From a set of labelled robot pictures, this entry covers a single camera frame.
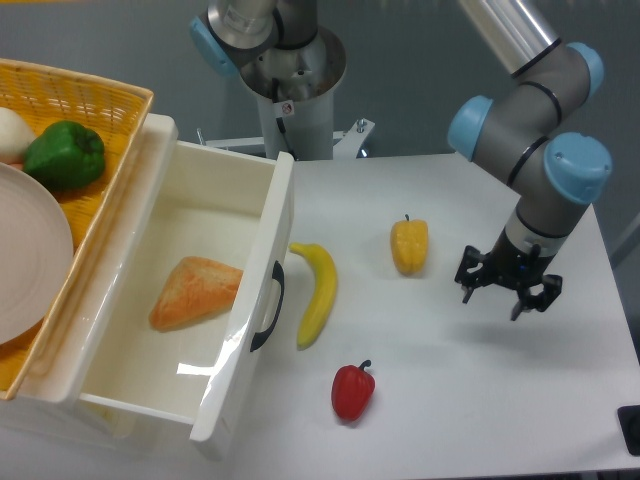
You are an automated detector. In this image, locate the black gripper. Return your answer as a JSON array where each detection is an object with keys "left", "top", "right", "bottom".
[{"left": 454, "top": 234, "right": 563, "bottom": 321}]

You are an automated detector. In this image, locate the white top drawer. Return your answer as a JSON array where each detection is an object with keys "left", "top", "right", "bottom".
[{"left": 74, "top": 140, "right": 295, "bottom": 444}]

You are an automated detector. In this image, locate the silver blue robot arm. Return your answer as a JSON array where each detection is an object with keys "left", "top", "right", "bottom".
[{"left": 189, "top": 1, "right": 612, "bottom": 315}]

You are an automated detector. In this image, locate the white drawer cabinet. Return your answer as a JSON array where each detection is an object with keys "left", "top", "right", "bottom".
[{"left": 0, "top": 113, "right": 226, "bottom": 461}]

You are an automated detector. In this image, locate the yellow bell pepper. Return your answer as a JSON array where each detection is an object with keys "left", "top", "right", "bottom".
[{"left": 390, "top": 214, "right": 429, "bottom": 276}]

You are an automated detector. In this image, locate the black corner device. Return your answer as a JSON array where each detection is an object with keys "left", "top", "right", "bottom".
[{"left": 617, "top": 405, "right": 640, "bottom": 457}]

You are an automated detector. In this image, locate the red bell pepper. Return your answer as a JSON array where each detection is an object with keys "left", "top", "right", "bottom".
[{"left": 331, "top": 359, "right": 376, "bottom": 422}]

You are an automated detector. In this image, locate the yellow banana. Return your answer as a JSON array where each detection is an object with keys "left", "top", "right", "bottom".
[{"left": 289, "top": 242, "right": 338, "bottom": 350}]

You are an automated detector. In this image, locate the toy bread slice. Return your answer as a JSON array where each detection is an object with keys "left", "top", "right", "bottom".
[{"left": 148, "top": 256, "right": 243, "bottom": 331}]

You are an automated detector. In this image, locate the yellow woven basket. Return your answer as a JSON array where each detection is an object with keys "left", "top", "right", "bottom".
[{"left": 1, "top": 59, "right": 154, "bottom": 401}]

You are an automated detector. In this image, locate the green bell pepper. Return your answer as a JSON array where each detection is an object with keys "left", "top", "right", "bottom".
[{"left": 23, "top": 120, "right": 106, "bottom": 191}]

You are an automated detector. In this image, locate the pink plate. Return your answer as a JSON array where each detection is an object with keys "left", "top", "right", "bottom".
[{"left": 1, "top": 165, "right": 74, "bottom": 343}]

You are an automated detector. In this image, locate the white onion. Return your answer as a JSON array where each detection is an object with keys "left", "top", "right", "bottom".
[{"left": 0, "top": 107, "right": 36, "bottom": 164}]

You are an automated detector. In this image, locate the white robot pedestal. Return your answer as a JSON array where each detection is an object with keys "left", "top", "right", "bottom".
[{"left": 216, "top": 27, "right": 375, "bottom": 160}]

